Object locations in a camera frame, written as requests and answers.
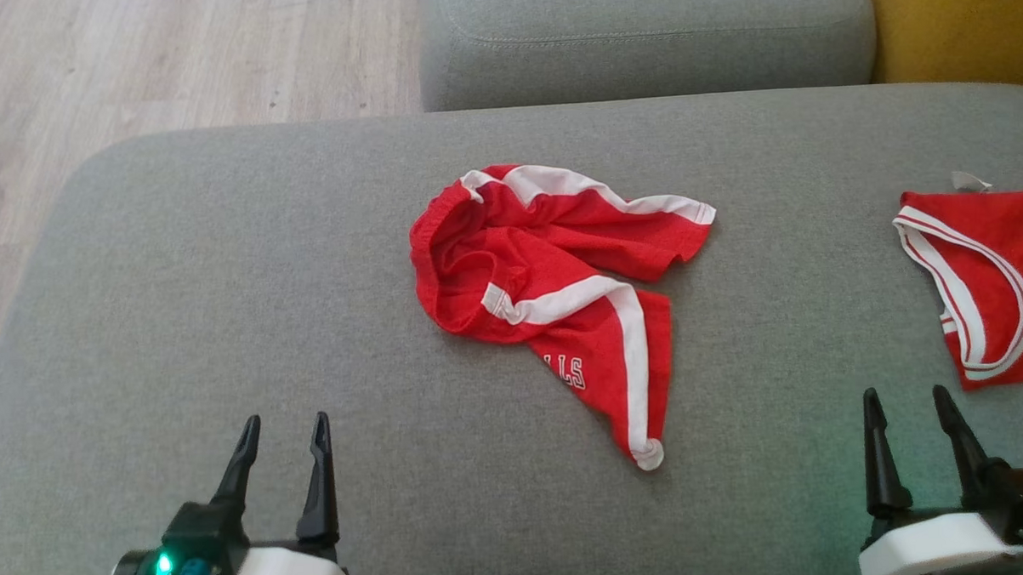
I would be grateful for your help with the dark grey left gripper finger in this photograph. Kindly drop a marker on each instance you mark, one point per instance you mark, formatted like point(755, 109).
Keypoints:
point(239, 467)
point(319, 507)

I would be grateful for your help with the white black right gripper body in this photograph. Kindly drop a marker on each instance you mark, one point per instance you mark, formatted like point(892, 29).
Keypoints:
point(929, 549)

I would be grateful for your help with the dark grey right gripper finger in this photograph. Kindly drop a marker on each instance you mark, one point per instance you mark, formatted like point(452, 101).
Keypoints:
point(968, 459)
point(884, 479)

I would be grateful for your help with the red white basketball jersey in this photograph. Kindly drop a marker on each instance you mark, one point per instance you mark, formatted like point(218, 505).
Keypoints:
point(994, 219)

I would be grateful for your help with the red white-striped shorts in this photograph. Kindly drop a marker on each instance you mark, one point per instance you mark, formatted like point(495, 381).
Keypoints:
point(553, 252)

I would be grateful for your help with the large grey sofa seat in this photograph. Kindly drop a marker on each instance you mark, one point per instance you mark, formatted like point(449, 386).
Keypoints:
point(222, 289)

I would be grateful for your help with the large yellow sofa back cushion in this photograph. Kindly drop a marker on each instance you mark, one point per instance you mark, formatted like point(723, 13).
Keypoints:
point(961, 16)

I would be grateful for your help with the grey seamed sofa cushion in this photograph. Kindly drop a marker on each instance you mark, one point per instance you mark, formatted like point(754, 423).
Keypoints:
point(639, 36)

